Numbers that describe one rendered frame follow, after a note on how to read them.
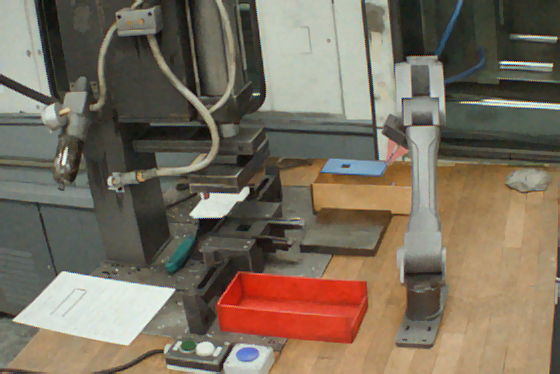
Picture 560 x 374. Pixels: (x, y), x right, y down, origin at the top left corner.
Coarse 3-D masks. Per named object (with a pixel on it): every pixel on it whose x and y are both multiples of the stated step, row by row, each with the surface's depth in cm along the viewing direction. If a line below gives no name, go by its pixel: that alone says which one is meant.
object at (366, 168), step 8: (336, 160) 191; (344, 160) 191; (352, 160) 190; (328, 168) 187; (336, 168) 187; (344, 168) 187; (352, 168) 186; (360, 168) 186; (368, 168) 186; (376, 168) 185; (384, 168) 181
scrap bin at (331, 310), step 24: (240, 288) 156; (264, 288) 155; (288, 288) 154; (312, 288) 152; (336, 288) 150; (360, 288) 149; (240, 312) 145; (264, 312) 143; (288, 312) 141; (312, 312) 150; (336, 312) 149; (360, 312) 145; (288, 336) 144; (312, 336) 142; (336, 336) 141
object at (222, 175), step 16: (160, 128) 168; (176, 128) 167; (192, 128) 166; (208, 128) 165; (224, 128) 158; (240, 128) 162; (256, 128) 161; (144, 144) 162; (160, 144) 161; (176, 144) 160; (192, 144) 159; (208, 144) 158; (224, 144) 157; (240, 144) 156; (256, 144) 157; (224, 160) 157; (240, 160) 158; (256, 160) 161; (192, 176) 154; (208, 176) 153; (224, 176) 152; (240, 176) 153; (208, 192) 155; (224, 192) 153
